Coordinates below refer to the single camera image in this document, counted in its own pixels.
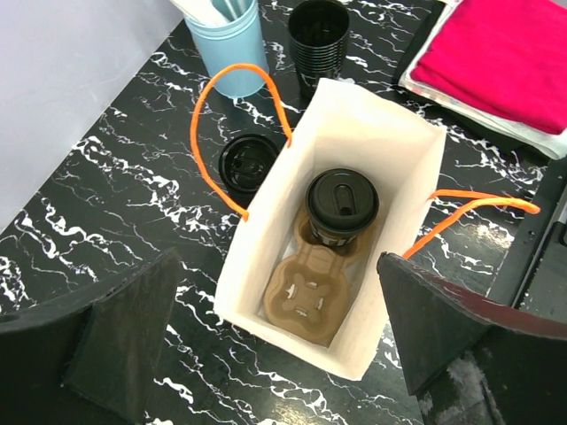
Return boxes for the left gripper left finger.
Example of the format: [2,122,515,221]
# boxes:
[1,249,182,424]

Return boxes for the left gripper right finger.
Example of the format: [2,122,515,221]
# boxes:
[377,253,566,424]

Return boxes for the black plastic cup lid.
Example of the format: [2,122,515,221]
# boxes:
[305,167,381,231]

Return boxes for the brown paper takeout bag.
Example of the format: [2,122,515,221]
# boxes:
[190,63,542,382]

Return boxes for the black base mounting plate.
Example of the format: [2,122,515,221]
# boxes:
[487,158,566,323]

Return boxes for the black ribbed cup with lid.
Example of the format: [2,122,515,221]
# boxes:
[219,134,280,209]

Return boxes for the white tray under cloth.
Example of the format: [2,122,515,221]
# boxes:
[393,1,566,160]

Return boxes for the red folded cloth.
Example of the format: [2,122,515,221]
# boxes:
[411,1,566,135]

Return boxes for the light blue cup holder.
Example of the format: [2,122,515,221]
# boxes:
[184,0,269,98]

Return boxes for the black ribbed cup stack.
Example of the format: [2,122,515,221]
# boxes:
[287,0,350,99]

